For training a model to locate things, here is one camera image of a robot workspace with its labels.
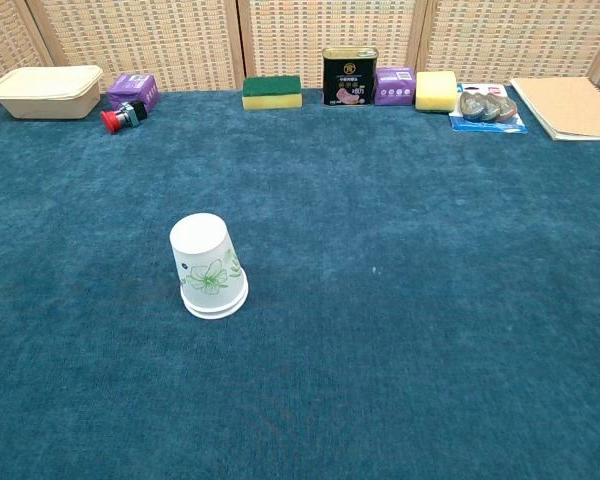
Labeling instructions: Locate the red emergency stop button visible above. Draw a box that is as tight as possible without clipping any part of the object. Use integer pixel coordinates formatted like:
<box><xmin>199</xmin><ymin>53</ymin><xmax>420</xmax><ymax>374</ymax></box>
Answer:
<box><xmin>99</xmin><ymin>100</ymin><xmax>148</xmax><ymax>136</ymax></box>

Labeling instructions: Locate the floral white paper cup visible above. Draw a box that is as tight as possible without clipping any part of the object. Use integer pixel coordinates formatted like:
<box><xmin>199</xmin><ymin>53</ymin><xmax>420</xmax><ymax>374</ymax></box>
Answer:
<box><xmin>169</xmin><ymin>212</ymin><xmax>250</xmax><ymax>314</ymax></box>
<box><xmin>182</xmin><ymin>292</ymin><xmax>250</xmax><ymax>321</ymax></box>

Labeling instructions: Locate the blue carpet table cover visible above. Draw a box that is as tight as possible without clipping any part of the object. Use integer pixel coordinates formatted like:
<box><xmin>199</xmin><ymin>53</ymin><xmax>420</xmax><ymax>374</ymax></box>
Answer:
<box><xmin>0</xmin><ymin>84</ymin><xmax>600</xmax><ymax>480</ymax></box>

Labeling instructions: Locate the plain yellow sponge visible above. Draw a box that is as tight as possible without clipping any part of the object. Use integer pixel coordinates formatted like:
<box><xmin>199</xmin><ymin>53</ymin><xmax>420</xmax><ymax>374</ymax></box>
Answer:
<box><xmin>414</xmin><ymin>70</ymin><xmax>459</xmax><ymax>113</ymax></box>

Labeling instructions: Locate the beige lidded food container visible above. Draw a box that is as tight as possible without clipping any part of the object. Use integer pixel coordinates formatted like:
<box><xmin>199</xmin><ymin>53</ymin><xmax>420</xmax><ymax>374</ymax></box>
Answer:
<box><xmin>0</xmin><ymin>65</ymin><xmax>104</xmax><ymax>121</ymax></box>

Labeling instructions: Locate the blue blister pack of hooks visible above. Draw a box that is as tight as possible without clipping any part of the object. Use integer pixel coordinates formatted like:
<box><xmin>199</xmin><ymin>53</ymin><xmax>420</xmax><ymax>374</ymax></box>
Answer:
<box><xmin>448</xmin><ymin>83</ymin><xmax>529</xmax><ymax>135</ymax></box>

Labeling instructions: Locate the green and yellow sponge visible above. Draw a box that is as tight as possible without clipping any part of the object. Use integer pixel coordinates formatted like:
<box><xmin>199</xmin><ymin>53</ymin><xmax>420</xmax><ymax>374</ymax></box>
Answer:
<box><xmin>241</xmin><ymin>75</ymin><xmax>304</xmax><ymax>112</ymax></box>

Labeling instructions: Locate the woven bamboo folding screen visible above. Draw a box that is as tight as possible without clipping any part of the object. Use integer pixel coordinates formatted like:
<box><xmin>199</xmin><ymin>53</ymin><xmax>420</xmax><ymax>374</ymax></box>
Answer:
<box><xmin>0</xmin><ymin>0</ymin><xmax>600</xmax><ymax>94</ymax></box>

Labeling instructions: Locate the brown spiral notebook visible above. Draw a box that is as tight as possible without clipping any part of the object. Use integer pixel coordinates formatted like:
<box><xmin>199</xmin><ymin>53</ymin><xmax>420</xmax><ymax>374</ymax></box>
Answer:
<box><xmin>509</xmin><ymin>76</ymin><xmax>600</xmax><ymax>142</ymax></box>

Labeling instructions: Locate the purple tissue pack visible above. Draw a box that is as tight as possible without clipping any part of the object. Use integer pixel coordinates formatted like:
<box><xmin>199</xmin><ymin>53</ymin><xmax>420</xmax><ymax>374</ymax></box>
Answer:
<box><xmin>106</xmin><ymin>73</ymin><xmax>161</xmax><ymax>112</ymax></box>
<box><xmin>374</xmin><ymin>66</ymin><xmax>416</xmax><ymax>107</ymax></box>

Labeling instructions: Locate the black luncheon meat can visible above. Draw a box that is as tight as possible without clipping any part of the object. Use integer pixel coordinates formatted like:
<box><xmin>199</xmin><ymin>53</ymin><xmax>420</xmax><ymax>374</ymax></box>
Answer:
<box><xmin>322</xmin><ymin>47</ymin><xmax>380</xmax><ymax>107</ymax></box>

